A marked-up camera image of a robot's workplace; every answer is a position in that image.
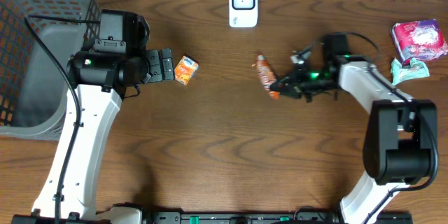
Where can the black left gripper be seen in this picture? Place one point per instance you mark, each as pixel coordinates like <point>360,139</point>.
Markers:
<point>154,65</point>

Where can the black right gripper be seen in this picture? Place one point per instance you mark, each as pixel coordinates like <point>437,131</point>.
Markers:
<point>294,81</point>

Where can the red orange snack wrapper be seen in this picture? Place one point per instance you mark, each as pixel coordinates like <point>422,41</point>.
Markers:
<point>266,75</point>

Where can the orange small box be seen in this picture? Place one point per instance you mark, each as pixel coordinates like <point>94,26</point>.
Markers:
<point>185,70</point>

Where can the teal snack packet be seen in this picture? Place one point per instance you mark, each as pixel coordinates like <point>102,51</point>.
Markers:
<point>416,69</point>

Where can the purple snack package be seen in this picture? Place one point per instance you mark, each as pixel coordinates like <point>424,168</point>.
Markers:
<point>421,40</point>

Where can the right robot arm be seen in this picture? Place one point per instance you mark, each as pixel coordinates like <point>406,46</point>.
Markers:
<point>400,150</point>

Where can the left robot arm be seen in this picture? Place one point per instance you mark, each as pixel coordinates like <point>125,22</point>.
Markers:
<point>97,77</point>

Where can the white barcode scanner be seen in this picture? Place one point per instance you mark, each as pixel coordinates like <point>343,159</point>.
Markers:
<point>243,13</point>

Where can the grey plastic basket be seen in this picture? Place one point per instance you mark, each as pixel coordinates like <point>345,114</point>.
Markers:
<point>33,92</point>

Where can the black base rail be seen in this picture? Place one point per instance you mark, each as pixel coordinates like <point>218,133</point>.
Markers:
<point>262,217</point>

